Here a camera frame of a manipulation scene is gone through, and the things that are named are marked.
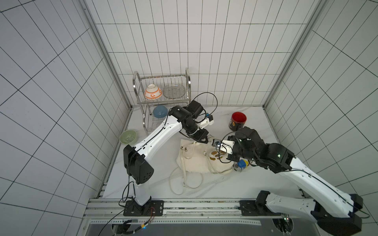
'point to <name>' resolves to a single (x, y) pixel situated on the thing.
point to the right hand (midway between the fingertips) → (216, 143)
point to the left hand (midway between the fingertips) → (202, 144)
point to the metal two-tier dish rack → (140, 83)
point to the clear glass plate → (174, 91)
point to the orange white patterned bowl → (153, 92)
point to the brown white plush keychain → (214, 154)
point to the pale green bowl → (128, 136)
